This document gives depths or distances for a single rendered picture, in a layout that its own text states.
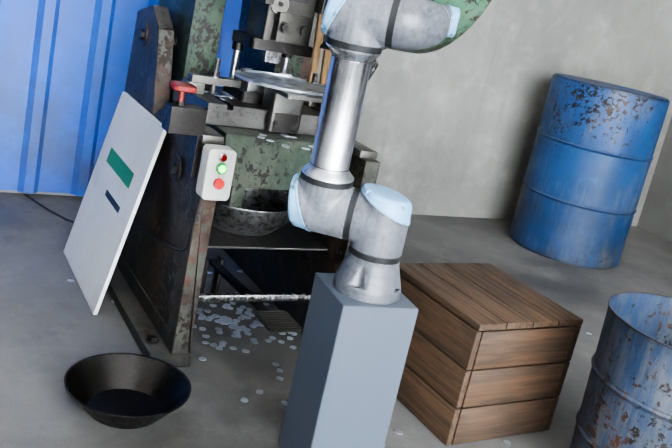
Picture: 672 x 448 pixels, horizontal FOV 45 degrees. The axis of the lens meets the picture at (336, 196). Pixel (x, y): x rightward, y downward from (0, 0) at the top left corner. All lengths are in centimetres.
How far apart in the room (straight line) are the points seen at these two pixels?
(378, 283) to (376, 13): 56
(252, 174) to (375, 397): 73
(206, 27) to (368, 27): 98
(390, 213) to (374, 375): 36
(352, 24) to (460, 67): 264
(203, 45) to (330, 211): 98
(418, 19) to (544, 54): 300
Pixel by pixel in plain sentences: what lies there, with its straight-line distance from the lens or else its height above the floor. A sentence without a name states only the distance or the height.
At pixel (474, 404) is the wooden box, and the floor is 12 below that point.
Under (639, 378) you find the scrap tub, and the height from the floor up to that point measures 38.
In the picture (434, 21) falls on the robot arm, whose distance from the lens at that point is 165.
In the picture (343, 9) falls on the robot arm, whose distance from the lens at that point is 163.
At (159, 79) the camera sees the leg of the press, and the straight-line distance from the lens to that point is 255.
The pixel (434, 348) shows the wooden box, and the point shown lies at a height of 21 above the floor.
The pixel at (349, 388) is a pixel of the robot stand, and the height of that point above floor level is 26.
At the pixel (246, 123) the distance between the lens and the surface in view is 227.
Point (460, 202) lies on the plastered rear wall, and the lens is 449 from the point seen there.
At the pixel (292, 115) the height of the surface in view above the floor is 70.
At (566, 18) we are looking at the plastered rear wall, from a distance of 464.
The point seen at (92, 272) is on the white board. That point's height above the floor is 8.
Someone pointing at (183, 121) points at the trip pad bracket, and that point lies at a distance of 209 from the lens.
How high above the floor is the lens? 108
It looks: 14 degrees down
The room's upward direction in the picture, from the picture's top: 12 degrees clockwise
